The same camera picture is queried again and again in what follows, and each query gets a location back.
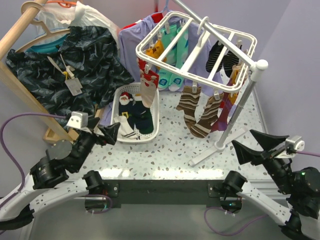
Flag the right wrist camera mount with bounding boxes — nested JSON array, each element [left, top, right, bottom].
[[276, 135, 305, 159]]

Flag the white perforated plastic basket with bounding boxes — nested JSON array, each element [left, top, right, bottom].
[[110, 82, 160, 144]]

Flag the lavender shirt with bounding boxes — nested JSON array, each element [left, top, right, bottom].
[[101, 13, 225, 126]]

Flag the blue wire hanger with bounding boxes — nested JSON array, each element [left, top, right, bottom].
[[153, 0, 173, 14]]

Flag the wooden clothes rack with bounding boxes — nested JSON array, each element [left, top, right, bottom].
[[0, 0, 106, 146]]

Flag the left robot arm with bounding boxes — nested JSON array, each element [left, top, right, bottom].
[[0, 122, 121, 231]]

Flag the maroon purple striped sock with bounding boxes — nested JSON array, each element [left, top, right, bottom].
[[222, 71, 238, 120], [211, 100, 233, 132]]

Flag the teal shirt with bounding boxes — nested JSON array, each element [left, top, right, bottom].
[[26, 35, 67, 54]]

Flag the red garment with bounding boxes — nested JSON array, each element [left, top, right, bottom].
[[121, 12, 164, 30]]

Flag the paper price tag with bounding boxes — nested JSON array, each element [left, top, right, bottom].
[[64, 78, 83, 96]]

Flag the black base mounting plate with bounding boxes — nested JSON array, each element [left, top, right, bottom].
[[74, 179, 243, 216]]

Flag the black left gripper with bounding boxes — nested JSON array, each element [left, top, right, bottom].
[[73, 116, 121, 171]]

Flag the white rack foot base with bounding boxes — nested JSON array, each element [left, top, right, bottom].
[[188, 127, 248, 167]]

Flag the mint green patterned sock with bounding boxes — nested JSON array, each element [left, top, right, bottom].
[[168, 29, 189, 92], [157, 23, 181, 90]]

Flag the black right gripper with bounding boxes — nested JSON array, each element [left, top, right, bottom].
[[230, 128, 294, 193]]

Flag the orange plastic hanger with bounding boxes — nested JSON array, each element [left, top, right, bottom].
[[46, 0, 77, 8]]

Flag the santa claus sock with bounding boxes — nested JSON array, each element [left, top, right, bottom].
[[117, 91, 154, 135]]

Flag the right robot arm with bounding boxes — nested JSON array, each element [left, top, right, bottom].
[[222, 129, 320, 240]]

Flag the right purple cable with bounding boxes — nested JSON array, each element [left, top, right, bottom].
[[203, 149, 320, 237]]

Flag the navy yellow trim sock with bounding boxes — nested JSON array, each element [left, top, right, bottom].
[[132, 93, 154, 135]]

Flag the white plastic sock hanger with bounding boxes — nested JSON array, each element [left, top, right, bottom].
[[135, 11, 258, 93]]

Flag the white plastic bag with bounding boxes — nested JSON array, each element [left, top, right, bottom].
[[35, 1, 120, 50]]

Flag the brown striped sock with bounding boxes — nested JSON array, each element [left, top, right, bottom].
[[176, 86, 201, 129], [189, 93, 224, 139]]

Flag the mustard yellow sock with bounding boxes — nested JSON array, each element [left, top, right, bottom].
[[152, 40, 165, 59], [145, 47, 158, 59]]

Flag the dark patterned shirt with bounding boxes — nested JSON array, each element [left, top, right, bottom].
[[6, 26, 134, 117]]

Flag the wooden clothes hanger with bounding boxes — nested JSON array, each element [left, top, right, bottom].
[[15, 1, 72, 53]]

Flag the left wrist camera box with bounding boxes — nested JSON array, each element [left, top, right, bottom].
[[66, 111, 89, 130]]

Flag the cream red chicken sock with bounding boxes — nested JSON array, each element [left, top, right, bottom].
[[136, 58, 159, 108]]

